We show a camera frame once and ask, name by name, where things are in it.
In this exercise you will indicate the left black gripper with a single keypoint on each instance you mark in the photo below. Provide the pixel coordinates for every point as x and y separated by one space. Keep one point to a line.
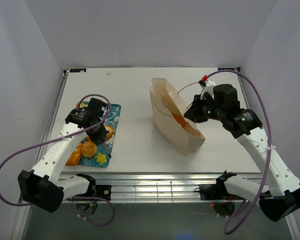
99 137

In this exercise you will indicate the long braided orange bread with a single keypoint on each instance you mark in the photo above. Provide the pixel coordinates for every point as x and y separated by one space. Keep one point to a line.
75 157

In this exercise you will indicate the blue table label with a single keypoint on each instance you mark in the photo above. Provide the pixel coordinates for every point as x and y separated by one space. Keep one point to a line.
226 68
77 70

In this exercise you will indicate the teal patterned tray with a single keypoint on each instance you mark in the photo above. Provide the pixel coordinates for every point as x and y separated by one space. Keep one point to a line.
101 158

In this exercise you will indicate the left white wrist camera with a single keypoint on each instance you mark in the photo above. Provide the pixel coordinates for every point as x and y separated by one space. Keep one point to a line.
105 108

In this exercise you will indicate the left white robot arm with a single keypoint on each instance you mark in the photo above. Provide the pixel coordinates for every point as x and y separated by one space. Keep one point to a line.
42 186

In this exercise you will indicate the aluminium frame rail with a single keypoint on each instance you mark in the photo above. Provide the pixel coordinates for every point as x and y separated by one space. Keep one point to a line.
129 188

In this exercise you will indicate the small round scored roll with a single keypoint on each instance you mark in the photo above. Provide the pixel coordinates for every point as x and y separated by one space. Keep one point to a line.
89 149

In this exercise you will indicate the left blue table label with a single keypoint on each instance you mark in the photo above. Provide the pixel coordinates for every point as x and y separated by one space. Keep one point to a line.
77 70

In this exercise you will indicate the oval split bread loaf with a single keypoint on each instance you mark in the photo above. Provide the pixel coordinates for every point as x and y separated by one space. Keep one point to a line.
109 134

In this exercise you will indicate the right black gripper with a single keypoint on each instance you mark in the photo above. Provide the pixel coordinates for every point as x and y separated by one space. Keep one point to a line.
193 113

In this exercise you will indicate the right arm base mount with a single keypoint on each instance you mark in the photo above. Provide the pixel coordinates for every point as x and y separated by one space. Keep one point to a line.
210 191

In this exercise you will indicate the round orange sugared bun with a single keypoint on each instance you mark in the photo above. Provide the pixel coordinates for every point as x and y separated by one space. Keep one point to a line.
180 120

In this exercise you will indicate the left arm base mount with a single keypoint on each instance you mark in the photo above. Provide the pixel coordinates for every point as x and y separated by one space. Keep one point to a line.
103 191

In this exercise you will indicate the right blue table label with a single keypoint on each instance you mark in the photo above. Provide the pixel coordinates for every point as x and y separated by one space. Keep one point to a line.
226 68

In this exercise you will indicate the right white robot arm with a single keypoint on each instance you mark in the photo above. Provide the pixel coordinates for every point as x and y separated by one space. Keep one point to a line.
281 195

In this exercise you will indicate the metal serving tongs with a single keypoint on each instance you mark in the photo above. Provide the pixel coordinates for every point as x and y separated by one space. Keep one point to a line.
107 149

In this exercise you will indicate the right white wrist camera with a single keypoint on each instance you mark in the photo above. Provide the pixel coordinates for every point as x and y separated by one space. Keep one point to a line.
207 86

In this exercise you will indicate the brown paper bag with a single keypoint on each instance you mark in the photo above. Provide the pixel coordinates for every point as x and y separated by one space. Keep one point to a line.
167 109

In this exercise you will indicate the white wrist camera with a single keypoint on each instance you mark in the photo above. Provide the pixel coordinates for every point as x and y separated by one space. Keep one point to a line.
105 108
207 86

